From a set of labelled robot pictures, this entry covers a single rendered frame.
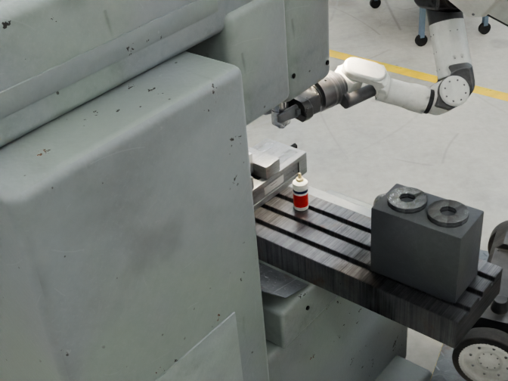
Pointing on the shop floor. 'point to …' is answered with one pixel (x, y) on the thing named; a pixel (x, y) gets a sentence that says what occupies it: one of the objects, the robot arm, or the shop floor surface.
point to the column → (134, 236)
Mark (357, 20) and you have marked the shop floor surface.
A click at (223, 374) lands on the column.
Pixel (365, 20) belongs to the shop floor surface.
